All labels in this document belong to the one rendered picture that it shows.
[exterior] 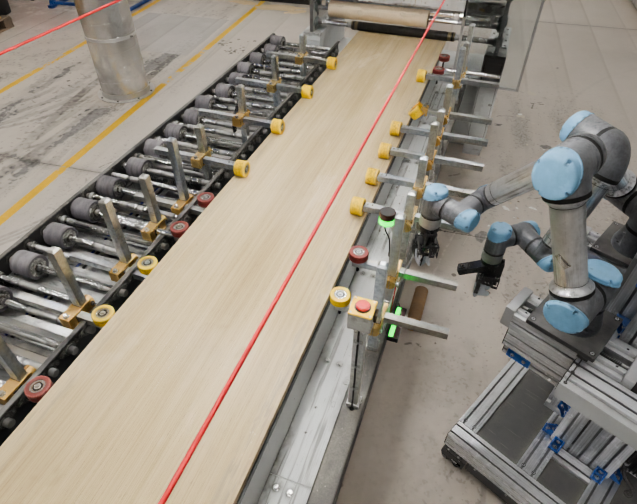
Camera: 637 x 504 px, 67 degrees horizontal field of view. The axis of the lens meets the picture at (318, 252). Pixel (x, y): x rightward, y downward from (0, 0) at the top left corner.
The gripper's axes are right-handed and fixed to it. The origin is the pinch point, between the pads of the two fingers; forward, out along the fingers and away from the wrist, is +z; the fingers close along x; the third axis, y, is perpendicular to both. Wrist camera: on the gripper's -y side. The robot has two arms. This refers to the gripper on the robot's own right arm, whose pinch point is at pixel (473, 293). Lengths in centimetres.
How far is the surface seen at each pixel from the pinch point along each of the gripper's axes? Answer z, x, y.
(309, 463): 21, -77, -41
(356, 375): -8, -57, -32
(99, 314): -8, -64, -127
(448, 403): 83, 1, 5
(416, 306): 75, 53, -23
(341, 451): 13, -73, -31
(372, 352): 12.6, -32.0, -32.1
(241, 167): -14, 32, -117
